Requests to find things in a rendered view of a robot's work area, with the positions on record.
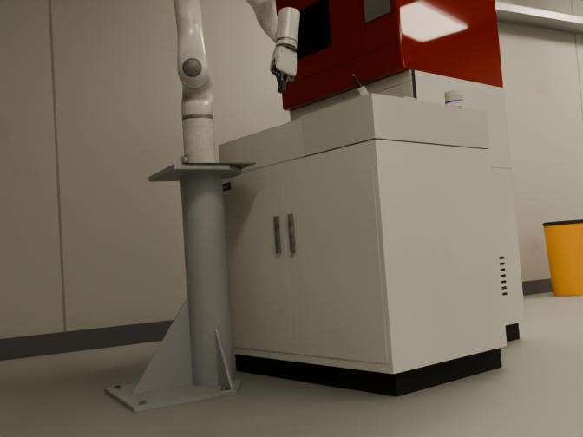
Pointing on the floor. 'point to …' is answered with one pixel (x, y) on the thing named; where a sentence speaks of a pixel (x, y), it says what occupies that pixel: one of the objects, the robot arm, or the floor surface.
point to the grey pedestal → (193, 303)
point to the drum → (565, 256)
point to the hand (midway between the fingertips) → (281, 87)
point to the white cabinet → (366, 267)
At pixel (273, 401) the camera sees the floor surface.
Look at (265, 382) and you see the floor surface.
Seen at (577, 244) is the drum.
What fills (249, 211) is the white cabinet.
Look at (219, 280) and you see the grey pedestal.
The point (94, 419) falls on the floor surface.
